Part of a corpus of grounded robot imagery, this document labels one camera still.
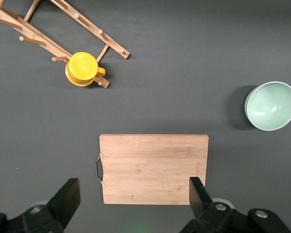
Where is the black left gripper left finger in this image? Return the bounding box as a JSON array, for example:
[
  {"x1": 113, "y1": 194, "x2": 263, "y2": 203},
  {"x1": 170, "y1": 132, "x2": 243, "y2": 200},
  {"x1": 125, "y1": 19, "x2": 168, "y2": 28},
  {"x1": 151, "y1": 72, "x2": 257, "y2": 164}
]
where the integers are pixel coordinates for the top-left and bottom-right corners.
[{"x1": 0, "y1": 178, "x2": 81, "y2": 233}]

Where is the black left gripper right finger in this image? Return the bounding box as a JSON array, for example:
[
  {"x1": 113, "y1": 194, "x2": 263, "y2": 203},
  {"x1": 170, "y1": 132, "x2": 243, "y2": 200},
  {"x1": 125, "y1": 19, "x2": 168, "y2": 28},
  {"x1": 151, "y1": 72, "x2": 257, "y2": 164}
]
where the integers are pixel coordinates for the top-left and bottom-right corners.
[{"x1": 179, "y1": 176, "x2": 291, "y2": 233}]

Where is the wooden cutting board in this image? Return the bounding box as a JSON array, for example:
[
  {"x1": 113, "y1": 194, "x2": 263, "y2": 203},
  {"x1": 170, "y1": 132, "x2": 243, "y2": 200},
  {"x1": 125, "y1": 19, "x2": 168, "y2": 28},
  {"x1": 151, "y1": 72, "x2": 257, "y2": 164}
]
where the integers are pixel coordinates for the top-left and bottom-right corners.
[{"x1": 95, "y1": 133, "x2": 210, "y2": 205}]

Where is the pale green bowl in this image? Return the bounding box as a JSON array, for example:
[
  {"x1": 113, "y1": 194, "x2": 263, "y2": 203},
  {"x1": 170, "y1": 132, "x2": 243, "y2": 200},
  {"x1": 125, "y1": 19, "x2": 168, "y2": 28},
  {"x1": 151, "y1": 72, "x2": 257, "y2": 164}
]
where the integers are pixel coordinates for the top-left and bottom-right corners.
[{"x1": 244, "y1": 81, "x2": 291, "y2": 131}]

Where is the yellow small dish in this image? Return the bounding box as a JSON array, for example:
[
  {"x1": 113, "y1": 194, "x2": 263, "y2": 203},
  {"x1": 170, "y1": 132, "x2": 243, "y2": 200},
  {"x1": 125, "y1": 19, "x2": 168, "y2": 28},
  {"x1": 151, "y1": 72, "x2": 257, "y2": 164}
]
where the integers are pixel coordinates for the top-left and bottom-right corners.
[{"x1": 65, "y1": 51, "x2": 106, "y2": 87}]

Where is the wooden peg drying rack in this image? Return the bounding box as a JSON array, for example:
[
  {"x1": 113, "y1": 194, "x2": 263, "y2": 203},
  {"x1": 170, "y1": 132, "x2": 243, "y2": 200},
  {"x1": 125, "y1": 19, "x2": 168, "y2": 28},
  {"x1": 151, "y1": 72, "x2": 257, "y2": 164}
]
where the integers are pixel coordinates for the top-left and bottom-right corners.
[{"x1": 0, "y1": 0, "x2": 131, "y2": 88}]

